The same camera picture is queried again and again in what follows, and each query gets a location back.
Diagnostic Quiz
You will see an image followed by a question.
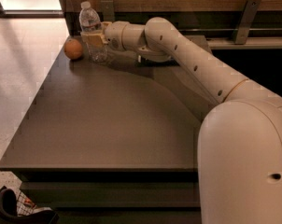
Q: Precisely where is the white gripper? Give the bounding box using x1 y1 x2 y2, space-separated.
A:
80 21 129 51

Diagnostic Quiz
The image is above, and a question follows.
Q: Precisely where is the clear plastic water bottle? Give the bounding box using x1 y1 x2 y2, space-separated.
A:
79 1 107 63

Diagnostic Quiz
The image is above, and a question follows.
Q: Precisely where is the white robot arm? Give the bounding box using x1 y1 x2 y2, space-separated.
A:
82 18 282 224

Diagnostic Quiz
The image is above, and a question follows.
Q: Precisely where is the orange fruit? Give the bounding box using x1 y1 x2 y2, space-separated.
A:
63 38 83 60

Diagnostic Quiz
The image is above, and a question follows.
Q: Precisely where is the grey table with drawers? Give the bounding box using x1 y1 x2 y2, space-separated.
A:
0 35 214 224

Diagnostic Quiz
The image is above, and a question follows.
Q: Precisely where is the black basket on floor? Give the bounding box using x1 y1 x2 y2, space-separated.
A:
0 186 59 224

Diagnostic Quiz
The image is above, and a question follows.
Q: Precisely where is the left metal bracket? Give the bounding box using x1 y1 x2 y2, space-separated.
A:
100 0 115 21

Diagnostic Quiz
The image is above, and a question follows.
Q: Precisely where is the metal bracket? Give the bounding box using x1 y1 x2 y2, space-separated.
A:
100 0 115 21
233 0 261 45

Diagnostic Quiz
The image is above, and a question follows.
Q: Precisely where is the wooden wall panel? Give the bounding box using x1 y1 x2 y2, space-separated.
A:
59 0 282 36

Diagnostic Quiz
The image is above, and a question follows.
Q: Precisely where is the right metal bracket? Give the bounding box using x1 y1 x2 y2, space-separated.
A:
233 0 261 45

